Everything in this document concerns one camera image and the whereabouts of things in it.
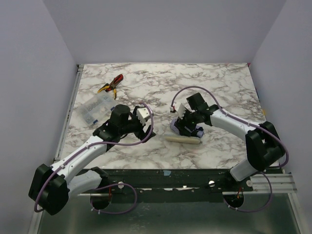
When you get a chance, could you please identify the lilac umbrella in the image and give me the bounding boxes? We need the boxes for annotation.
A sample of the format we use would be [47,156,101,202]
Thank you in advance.
[170,118,204,138]

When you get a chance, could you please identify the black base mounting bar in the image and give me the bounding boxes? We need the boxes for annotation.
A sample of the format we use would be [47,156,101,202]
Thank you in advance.
[92,167,253,203]

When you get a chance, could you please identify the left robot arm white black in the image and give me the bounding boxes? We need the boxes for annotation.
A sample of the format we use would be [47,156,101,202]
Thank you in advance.
[28,103,155,215]

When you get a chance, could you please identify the blue tape piece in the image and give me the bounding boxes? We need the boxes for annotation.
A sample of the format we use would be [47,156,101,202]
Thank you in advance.
[163,170,171,176]

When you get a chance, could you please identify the clear plastic screw box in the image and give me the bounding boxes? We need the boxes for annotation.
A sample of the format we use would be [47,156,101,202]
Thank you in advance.
[77,92,117,126]

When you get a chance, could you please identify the beige zippered umbrella case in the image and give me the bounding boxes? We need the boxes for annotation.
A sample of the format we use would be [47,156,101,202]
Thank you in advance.
[163,134,201,144]

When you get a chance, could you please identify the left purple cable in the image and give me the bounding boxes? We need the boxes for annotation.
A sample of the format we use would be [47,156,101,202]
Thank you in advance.
[34,101,154,215]

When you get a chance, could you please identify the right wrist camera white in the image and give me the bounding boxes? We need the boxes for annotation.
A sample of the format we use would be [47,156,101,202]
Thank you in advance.
[175,103,188,119]

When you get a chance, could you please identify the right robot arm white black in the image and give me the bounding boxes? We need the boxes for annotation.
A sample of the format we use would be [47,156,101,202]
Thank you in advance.
[170,93,285,181]

